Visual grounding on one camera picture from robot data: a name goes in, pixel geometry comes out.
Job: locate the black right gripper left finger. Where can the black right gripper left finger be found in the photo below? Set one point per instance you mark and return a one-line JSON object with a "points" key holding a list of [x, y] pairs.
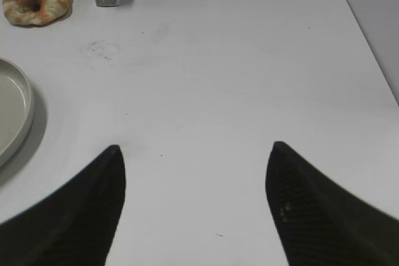
{"points": [[76, 224]]}

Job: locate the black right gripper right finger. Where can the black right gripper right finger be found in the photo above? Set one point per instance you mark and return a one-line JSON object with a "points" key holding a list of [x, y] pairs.
{"points": [[321, 223]]}

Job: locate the beige round plate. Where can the beige round plate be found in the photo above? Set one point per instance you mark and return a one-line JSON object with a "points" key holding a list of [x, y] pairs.
{"points": [[17, 108]]}

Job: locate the orange swirled bagel bread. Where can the orange swirled bagel bread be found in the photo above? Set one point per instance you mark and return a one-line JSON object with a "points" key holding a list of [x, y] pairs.
{"points": [[34, 12]]}

